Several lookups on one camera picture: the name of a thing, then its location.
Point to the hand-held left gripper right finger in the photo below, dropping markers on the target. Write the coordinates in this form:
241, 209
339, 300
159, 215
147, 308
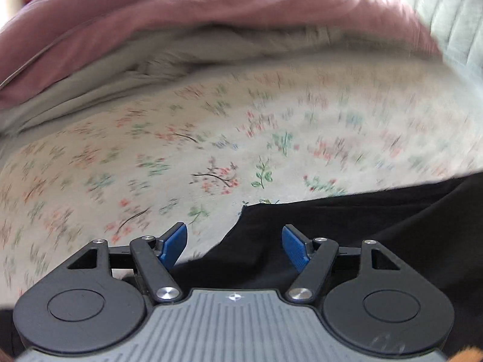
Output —
295, 247

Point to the grey quilted headboard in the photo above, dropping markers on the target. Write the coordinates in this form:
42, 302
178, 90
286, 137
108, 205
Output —
441, 15

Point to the black pants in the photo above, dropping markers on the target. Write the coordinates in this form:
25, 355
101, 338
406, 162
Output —
339, 230

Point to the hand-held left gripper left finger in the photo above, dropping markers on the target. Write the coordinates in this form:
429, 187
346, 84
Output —
174, 242

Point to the pink and grey duvet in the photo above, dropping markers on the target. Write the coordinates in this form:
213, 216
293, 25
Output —
181, 26

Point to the floral bed sheet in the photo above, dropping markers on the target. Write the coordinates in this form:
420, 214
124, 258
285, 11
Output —
211, 151

